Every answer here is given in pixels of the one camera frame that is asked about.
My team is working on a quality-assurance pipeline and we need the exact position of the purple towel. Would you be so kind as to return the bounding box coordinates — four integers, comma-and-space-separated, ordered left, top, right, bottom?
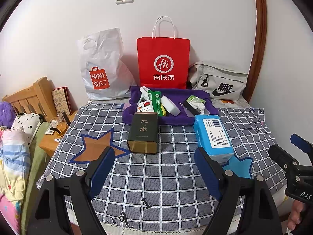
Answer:
122, 86, 219, 126

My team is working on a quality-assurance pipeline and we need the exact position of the white plastic shopping bag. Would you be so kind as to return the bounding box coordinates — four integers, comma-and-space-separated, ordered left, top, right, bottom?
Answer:
78, 28, 136, 101

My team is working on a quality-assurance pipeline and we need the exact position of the patterned book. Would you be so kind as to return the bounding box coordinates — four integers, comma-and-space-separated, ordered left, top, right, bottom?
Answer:
51, 86, 73, 116

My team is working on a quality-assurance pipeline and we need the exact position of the red white snack packet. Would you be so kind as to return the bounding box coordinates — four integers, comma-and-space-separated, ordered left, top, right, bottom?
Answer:
137, 100, 151, 113

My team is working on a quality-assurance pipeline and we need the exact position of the white floral pillow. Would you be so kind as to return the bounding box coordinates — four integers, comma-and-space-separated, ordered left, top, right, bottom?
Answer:
11, 113, 44, 142

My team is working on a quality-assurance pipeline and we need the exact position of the green wipes packet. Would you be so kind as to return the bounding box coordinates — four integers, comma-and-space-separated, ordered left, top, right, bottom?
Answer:
147, 90, 164, 117

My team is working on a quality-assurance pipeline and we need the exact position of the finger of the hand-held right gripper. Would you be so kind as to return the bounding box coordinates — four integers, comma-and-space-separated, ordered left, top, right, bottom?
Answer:
291, 133, 313, 153
269, 144, 302, 177

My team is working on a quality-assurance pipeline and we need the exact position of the grey checked blanket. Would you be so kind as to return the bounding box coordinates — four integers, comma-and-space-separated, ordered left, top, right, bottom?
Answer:
36, 101, 288, 235

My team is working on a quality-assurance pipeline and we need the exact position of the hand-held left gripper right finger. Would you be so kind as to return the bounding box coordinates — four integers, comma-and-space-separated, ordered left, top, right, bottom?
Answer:
194, 147, 284, 235

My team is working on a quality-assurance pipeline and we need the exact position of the grey waist bag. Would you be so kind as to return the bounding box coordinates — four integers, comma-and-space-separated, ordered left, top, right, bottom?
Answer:
188, 61, 248, 101

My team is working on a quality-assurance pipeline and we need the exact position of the dark green tin box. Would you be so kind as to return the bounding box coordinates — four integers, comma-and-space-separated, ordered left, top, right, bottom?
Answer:
127, 112, 158, 155

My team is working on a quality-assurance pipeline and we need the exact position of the blue tissue pack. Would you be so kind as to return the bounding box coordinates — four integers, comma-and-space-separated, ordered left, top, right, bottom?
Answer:
194, 115, 235, 164

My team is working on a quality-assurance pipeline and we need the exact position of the person's right hand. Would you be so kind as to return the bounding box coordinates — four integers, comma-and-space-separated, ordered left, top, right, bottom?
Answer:
287, 199, 307, 232

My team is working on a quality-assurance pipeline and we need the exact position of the colourful printed quilt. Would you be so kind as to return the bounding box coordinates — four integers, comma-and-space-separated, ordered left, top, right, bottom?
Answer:
0, 127, 31, 235

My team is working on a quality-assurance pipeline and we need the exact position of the white sock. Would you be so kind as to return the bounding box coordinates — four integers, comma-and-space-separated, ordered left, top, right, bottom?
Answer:
137, 86, 153, 106

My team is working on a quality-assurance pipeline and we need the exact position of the glass teapot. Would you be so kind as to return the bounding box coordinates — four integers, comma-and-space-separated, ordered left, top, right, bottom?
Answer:
50, 116, 68, 137

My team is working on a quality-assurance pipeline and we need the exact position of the small black bottle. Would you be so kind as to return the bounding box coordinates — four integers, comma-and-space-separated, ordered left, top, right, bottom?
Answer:
61, 111, 72, 125

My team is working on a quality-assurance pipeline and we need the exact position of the white floral bed sheet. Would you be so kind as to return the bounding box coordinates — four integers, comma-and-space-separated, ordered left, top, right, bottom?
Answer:
213, 97, 251, 108

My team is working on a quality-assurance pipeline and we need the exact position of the white tissue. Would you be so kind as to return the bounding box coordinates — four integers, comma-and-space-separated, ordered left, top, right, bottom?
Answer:
194, 102, 209, 115

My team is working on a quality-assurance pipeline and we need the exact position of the wooden nightstand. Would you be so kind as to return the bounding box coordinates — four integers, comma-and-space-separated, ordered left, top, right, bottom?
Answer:
39, 110, 79, 157

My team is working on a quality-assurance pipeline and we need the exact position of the wooden headboard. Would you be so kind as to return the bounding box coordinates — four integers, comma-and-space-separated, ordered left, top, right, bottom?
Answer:
2, 77, 58, 123

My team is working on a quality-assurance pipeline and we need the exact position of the brown wooden door frame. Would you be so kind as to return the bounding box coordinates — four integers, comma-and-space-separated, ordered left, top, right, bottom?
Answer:
245, 0, 267, 103

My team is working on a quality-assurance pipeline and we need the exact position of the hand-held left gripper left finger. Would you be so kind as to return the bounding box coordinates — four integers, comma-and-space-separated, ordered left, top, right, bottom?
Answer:
26, 146, 116, 235

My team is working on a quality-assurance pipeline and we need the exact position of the green cassette case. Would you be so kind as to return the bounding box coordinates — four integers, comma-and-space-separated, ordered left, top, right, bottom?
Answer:
186, 95, 206, 106

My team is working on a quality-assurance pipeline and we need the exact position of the green bed sheet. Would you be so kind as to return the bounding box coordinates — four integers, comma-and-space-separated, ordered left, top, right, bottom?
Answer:
21, 122, 55, 230

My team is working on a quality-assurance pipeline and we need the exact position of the purple plush toy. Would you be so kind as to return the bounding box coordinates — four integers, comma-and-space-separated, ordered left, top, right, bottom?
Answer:
0, 101, 15, 129

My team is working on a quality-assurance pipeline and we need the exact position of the red paper bag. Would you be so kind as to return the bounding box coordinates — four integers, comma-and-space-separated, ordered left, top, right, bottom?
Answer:
136, 16, 191, 90

